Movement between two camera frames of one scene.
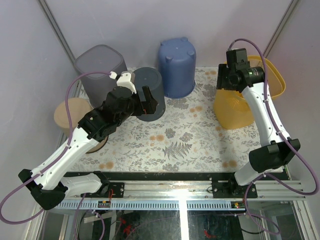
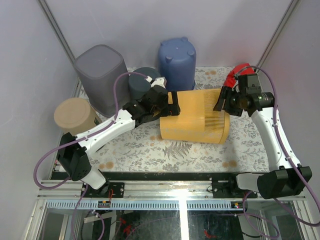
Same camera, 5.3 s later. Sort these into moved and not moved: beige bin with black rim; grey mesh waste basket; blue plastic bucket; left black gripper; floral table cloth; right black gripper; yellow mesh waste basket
Moved: left black gripper; yellow mesh waste basket; right black gripper
Not moved: beige bin with black rim; blue plastic bucket; floral table cloth; grey mesh waste basket
